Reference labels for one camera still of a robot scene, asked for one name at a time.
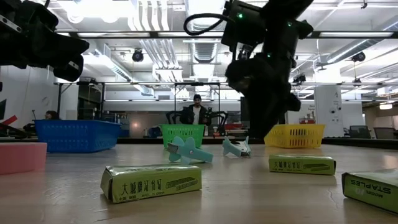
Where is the black aluminium table frame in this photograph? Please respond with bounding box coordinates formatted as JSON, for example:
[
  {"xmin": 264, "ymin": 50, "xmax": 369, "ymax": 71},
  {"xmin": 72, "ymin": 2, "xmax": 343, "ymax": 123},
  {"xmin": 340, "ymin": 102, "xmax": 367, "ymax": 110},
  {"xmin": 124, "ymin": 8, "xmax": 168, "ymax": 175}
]
[{"xmin": 0, "ymin": 136, "xmax": 398, "ymax": 146}]

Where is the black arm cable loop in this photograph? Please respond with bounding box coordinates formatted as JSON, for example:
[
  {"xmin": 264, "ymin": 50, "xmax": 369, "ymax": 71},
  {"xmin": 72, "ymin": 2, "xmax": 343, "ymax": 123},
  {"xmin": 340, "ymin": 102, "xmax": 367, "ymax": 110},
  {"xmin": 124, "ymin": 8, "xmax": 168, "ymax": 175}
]
[{"xmin": 183, "ymin": 12, "xmax": 233, "ymax": 37}]

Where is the yellow plastic basket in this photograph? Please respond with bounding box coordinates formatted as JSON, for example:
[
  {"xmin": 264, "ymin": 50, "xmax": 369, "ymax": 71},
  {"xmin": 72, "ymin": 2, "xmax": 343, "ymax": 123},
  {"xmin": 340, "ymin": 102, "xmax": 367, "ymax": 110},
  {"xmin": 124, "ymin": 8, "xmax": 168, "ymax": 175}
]
[{"xmin": 263, "ymin": 124, "xmax": 326, "ymax": 149}]

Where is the green staple box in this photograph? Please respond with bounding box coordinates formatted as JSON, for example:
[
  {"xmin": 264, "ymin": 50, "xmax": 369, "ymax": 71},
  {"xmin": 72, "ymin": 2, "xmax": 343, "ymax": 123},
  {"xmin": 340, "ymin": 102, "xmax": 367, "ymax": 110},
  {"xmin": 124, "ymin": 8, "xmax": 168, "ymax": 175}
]
[
  {"xmin": 341, "ymin": 169, "xmax": 398, "ymax": 215},
  {"xmin": 268, "ymin": 154, "xmax": 337, "ymax": 176},
  {"xmin": 99, "ymin": 164, "xmax": 203, "ymax": 205}
]

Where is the green plastic basket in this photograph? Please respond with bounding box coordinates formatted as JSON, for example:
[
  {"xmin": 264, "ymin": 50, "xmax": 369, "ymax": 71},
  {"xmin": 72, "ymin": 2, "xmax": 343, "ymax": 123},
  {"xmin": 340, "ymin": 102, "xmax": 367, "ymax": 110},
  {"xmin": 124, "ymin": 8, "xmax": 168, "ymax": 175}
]
[{"xmin": 160, "ymin": 124, "xmax": 206, "ymax": 149}]

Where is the red handle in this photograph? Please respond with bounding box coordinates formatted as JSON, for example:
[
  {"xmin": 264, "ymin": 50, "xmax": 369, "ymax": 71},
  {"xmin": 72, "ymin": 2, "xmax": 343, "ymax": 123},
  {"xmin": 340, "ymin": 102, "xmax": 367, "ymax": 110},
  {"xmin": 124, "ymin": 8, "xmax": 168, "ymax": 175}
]
[{"xmin": 0, "ymin": 114, "xmax": 19, "ymax": 126}]

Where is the black overhead frame beam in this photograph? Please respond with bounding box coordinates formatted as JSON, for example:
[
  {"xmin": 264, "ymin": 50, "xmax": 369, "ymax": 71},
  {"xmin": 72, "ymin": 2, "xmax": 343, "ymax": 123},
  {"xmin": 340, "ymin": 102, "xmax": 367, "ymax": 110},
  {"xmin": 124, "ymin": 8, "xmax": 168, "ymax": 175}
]
[{"xmin": 55, "ymin": 30, "xmax": 398, "ymax": 39}]

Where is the teal staple remover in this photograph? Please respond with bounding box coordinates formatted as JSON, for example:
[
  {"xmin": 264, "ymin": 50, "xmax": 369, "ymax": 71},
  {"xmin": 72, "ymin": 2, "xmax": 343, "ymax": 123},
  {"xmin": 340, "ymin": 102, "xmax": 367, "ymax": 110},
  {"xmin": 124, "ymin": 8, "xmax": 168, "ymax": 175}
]
[
  {"xmin": 222, "ymin": 136, "xmax": 252, "ymax": 158},
  {"xmin": 166, "ymin": 136, "xmax": 215, "ymax": 165}
]

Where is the black computer monitor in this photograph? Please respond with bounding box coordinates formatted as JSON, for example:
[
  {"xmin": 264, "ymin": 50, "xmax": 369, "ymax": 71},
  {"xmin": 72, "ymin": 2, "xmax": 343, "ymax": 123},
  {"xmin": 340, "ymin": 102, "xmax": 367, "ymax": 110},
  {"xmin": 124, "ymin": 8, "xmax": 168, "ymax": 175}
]
[{"xmin": 240, "ymin": 96, "xmax": 249, "ymax": 125}]

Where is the dark office chair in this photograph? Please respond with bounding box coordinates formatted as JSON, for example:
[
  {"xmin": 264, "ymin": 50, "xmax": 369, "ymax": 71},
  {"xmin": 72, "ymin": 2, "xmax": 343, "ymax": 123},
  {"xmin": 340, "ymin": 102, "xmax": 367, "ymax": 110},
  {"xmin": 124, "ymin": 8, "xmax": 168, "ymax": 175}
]
[
  {"xmin": 373, "ymin": 126, "xmax": 398, "ymax": 140},
  {"xmin": 348, "ymin": 125, "xmax": 373, "ymax": 139}
]

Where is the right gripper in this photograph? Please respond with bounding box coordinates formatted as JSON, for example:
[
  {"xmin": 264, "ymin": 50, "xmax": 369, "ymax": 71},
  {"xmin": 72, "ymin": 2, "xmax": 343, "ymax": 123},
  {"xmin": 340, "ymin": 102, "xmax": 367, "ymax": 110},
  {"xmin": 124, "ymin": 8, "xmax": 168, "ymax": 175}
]
[{"xmin": 225, "ymin": 54, "xmax": 302, "ymax": 139}]

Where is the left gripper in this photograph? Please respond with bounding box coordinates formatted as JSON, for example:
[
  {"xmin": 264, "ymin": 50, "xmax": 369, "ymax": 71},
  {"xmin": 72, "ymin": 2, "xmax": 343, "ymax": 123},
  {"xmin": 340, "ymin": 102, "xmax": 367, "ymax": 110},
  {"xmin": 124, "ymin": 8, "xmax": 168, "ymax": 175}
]
[{"xmin": 0, "ymin": 0, "xmax": 90, "ymax": 82}]

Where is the black background station frame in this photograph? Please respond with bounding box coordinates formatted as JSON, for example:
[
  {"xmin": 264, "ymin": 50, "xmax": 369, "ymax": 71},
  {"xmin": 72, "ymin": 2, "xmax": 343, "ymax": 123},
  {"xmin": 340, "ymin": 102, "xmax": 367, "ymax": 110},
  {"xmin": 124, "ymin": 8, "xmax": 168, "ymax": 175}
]
[{"xmin": 173, "ymin": 82, "xmax": 222, "ymax": 125}]

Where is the silver ribbed ceiling duct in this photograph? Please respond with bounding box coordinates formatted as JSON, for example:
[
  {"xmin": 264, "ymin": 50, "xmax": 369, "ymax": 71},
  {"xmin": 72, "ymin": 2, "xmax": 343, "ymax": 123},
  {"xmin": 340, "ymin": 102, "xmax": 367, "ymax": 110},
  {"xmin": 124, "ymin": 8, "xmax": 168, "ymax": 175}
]
[{"xmin": 185, "ymin": 0, "xmax": 228, "ymax": 73}]

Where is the dark blue container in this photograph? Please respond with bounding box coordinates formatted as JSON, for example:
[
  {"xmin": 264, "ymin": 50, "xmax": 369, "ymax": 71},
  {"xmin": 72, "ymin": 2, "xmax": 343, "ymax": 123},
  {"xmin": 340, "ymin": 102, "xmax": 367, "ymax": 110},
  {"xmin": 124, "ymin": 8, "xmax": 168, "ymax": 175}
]
[{"xmin": 147, "ymin": 126, "xmax": 162, "ymax": 139}]

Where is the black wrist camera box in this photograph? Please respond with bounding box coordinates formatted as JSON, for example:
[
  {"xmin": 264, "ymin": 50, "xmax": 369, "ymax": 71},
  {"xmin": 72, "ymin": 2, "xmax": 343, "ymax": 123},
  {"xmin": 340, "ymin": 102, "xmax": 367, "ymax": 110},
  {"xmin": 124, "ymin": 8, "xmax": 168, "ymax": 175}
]
[{"xmin": 221, "ymin": 0, "xmax": 266, "ymax": 49}]

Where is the blue plastic basket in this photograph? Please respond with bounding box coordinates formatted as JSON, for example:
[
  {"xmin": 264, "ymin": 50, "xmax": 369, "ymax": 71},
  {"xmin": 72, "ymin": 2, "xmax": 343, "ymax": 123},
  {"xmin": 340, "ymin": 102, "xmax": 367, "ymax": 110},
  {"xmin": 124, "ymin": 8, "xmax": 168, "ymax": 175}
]
[{"xmin": 33, "ymin": 119, "xmax": 121, "ymax": 154}]

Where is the pink foam block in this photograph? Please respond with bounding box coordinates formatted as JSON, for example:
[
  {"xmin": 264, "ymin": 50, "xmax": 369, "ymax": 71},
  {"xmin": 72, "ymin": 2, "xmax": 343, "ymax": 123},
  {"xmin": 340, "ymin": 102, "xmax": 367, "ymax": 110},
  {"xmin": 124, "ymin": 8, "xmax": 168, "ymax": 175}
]
[{"xmin": 0, "ymin": 142, "xmax": 48, "ymax": 175}]

